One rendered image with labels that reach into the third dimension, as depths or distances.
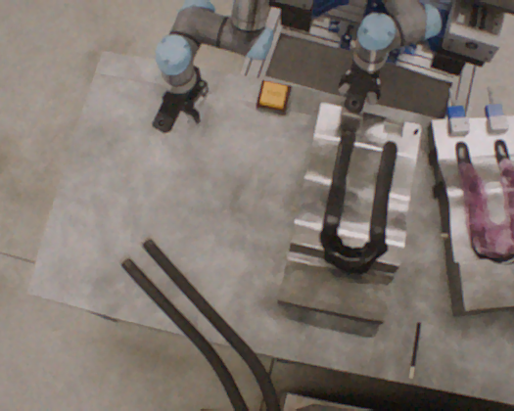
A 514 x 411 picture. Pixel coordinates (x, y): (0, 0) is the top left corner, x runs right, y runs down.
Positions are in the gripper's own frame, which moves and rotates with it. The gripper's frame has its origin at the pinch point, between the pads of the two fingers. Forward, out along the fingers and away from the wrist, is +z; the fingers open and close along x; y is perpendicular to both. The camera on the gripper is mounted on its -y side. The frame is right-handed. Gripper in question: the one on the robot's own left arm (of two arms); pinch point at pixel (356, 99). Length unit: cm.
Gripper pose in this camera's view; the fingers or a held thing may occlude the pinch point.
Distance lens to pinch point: 178.9
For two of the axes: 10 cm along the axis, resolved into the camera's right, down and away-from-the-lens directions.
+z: 0.1, 2.6, 9.7
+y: 3.1, -9.2, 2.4
